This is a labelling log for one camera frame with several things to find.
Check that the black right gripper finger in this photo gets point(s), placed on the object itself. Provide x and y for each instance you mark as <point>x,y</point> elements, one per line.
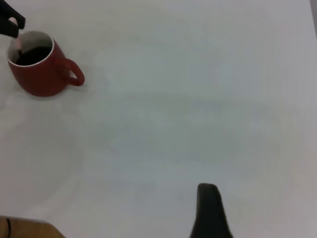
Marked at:
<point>210,215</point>

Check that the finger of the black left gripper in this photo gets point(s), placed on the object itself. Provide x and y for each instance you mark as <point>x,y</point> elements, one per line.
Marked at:
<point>6,27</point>
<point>15,13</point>

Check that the red ceramic mug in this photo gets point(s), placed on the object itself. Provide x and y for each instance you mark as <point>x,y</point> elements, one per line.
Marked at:
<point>42,77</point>

